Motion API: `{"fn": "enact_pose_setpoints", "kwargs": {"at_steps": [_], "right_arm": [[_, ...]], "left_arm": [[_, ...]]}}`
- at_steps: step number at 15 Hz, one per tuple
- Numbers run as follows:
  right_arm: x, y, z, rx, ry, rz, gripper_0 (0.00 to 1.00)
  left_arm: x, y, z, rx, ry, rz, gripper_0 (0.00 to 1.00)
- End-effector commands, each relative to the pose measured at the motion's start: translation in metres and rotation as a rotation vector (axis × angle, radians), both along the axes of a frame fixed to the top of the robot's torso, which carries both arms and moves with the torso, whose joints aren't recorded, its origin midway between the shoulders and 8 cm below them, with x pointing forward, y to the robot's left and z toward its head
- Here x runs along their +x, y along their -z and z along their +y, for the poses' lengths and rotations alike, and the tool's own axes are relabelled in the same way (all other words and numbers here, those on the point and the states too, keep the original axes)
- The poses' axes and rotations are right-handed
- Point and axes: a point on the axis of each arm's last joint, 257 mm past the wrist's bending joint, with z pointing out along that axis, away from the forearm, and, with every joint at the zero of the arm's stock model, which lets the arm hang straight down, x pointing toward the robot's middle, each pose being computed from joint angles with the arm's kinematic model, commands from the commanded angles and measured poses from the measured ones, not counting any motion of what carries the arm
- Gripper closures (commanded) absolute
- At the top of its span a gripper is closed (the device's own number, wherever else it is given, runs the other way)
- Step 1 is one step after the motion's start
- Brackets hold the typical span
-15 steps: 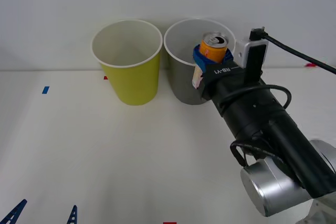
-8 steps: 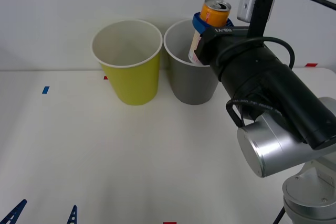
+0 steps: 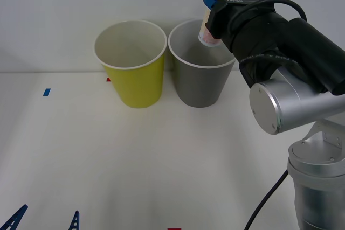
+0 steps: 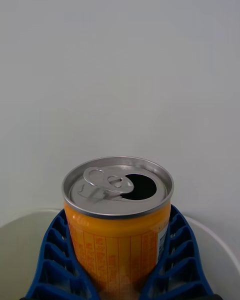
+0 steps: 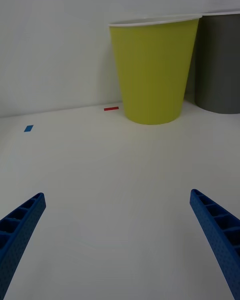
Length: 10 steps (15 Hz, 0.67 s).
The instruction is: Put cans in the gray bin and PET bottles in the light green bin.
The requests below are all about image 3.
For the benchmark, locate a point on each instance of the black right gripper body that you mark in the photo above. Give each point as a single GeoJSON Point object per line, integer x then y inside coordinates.
{"type": "Point", "coordinates": [229, 25]}

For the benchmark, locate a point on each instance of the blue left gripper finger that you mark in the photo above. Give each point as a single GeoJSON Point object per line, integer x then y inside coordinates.
{"type": "Point", "coordinates": [74, 223]}
{"type": "Point", "coordinates": [13, 219]}

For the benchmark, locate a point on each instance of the silver and black right arm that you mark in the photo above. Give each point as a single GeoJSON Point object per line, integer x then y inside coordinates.
{"type": "Point", "coordinates": [310, 100]}

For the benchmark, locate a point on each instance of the grey plastic waste bin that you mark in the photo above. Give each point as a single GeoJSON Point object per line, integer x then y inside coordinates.
{"type": "Point", "coordinates": [199, 87]}

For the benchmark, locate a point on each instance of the yellow-green plastic waste bin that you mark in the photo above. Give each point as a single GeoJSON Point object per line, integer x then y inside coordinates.
{"type": "Point", "coordinates": [140, 87]}

